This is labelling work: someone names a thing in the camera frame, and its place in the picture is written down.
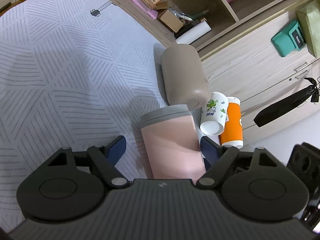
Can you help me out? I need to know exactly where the white patterned table cloth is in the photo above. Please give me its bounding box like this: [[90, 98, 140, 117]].
[[1, 0, 167, 232]]

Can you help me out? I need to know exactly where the wooden open shelf unit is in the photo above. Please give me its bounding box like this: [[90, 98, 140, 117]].
[[103, 0, 320, 58]]

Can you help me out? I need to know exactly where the light wood wardrobe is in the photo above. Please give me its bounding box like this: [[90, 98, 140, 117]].
[[202, 10, 319, 145]]

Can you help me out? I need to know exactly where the white paper roll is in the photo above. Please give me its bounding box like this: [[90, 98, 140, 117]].
[[176, 21, 212, 44]]

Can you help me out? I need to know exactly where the beige tumbler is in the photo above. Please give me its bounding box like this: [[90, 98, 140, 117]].
[[161, 44, 211, 110]]

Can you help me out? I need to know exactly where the pink flat box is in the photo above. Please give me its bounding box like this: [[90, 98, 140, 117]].
[[131, 0, 158, 20]]

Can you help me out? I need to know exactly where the pink tumbler grey rim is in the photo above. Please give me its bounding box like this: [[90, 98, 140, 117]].
[[140, 105, 206, 182]]

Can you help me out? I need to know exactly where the black ribbon bow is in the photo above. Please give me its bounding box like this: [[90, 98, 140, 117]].
[[253, 77, 319, 127]]

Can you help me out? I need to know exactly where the orange paper cup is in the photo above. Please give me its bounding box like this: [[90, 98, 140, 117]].
[[219, 96, 244, 148]]

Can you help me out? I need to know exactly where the small cardboard box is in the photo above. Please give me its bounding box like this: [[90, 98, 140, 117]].
[[157, 9, 183, 33]]

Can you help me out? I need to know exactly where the white floral paper cup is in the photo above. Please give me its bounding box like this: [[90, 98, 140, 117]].
[[200, 92, 229, 136]]

